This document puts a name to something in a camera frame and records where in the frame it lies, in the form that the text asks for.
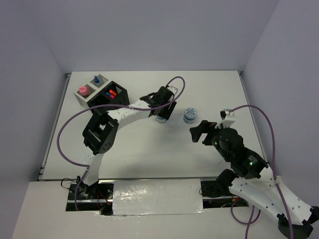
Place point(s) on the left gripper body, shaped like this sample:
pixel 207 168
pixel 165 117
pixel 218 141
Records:
pixel 165 111

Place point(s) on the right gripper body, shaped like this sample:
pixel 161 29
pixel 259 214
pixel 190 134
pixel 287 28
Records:
pixel 213 133

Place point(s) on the blue cap spray bottle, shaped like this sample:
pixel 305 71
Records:
pixel 96 80

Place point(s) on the pink cap pen tube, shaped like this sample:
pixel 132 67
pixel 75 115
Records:
pixel 84 91

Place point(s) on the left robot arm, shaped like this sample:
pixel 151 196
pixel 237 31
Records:
pixel 100 132

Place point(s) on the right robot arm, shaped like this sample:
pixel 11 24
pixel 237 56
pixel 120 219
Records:
pixel 251 178

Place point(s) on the black slotted organizer box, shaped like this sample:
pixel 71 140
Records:
pixel 102 98

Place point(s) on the white slotted organizer box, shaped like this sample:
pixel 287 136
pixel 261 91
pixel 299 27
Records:
pixel 94 89

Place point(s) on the silver tape panel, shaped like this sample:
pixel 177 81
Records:
pixel 157 197

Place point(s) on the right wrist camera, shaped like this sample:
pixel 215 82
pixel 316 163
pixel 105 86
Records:
pixel 227 119

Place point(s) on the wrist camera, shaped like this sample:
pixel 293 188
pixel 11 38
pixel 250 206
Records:
pixel 227 119
pixel 173 89

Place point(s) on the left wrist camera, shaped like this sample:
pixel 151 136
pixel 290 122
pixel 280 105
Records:
pixel 173 89

